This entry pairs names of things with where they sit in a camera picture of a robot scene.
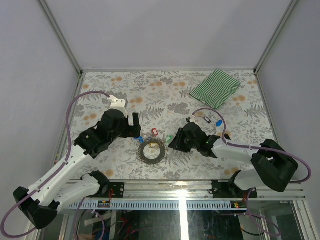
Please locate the key with black tag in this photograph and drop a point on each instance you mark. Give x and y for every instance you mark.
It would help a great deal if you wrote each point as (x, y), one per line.
(206, 119)

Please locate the key with blue tag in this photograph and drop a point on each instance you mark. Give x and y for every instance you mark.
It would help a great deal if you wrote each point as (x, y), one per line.
(219, 123)

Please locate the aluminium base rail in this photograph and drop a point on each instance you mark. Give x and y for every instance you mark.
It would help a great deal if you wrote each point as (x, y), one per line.
(168, 194)

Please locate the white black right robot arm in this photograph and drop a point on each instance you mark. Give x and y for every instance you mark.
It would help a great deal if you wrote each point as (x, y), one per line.
(271, 168)

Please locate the green white striped cloth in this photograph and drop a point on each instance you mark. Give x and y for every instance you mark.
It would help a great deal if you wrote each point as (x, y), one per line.
(215, 90)

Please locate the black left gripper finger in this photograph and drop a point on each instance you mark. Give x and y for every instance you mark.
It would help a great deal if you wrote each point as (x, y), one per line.
(136, 121)
(131, 132)

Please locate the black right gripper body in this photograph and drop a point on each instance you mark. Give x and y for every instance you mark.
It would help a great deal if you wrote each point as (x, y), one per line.
(190, 144)

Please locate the floral tablecloth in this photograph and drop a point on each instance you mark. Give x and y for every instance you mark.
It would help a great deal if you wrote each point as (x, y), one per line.
(162, 100)

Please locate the green key tag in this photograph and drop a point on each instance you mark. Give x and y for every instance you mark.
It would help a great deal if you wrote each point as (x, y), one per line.
(168, 138)

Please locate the red key tag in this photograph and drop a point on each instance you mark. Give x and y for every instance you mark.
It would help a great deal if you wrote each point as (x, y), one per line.
(155, 132)

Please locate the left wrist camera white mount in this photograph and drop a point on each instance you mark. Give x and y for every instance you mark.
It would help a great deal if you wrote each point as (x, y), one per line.
(118, 104)

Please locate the blue key tag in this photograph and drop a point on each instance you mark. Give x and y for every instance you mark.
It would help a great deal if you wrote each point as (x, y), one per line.
(140, 139)

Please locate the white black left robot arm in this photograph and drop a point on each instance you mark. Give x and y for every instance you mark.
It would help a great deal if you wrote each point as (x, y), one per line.
(42, 201)

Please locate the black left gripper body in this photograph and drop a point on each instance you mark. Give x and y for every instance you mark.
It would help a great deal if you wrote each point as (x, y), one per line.
(118, 135)

